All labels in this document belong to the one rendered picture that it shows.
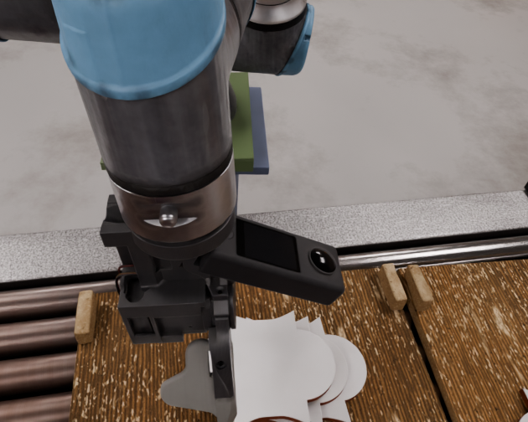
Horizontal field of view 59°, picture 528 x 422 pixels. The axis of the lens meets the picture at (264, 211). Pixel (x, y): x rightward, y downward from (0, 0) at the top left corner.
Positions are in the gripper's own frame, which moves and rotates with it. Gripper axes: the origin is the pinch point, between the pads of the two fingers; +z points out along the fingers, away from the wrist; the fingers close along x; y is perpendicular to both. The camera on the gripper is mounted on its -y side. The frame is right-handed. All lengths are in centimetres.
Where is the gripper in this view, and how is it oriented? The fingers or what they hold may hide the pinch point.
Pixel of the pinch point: (231, 351)
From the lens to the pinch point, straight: 47.3
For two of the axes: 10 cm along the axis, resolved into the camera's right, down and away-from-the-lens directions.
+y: -10.0, 0.5, -0.3
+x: 0.6, 7.1, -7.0
